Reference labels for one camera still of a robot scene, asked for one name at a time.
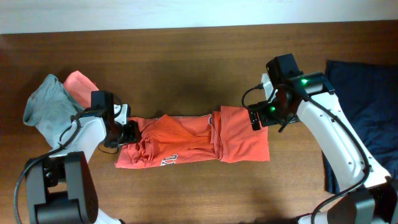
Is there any left black cable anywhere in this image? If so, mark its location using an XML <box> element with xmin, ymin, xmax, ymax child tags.
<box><xmin>13</xmin><ymin>93</ymin><xmax>125</xmax><ymax>224</ymax></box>

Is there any navy blue garment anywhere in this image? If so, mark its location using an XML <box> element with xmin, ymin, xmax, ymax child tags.
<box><xmin>325</xmin><ymin>60</ymin><xmax>397</xmax><ymax>179</ymax></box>

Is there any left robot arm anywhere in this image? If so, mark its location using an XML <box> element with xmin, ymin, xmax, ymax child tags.
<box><xmin>18</xmin><ymin>90</ymin><xmax>141</xmax><ymax>224</ymax></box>

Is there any black cable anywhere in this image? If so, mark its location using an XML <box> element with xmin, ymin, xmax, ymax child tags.
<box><xmin>241</xmin><ymin>83</ymin><xmax>373</xmax><ymax>224</ymax></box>
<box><xmin>13</xmin><ymin>93</ymin><xmax>125</xmax><ymax>224</ymax></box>

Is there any salmon folded shirt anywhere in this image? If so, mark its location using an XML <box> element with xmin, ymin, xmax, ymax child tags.
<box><xmin>63</xmin><ymin>70</ymin><xmax>99</xmax><ymax>108</ymax></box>

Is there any grey folded shirt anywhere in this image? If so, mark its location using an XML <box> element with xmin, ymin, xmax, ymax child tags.
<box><xmin>23</xmin><ymin>74</ymin><xmax>83</xmax><ymax>148</ymax></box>

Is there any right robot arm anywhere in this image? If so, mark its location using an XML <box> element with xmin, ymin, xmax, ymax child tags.
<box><xmin>246</xmin><ymin>54</ymin><xmax>397</xmax><ymax>224</ymax></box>

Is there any right black cable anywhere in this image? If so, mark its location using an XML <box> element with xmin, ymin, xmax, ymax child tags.
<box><xmin>241</xmin><ymin>83</ymin><xmax>373</xmax><ymax>224</ymax></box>

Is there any orange-red t-shirt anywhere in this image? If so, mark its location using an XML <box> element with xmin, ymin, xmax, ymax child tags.
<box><xmin>114</xmin><ymin>106</ymin><xmax>270</xmax><ymax>169</ymax></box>

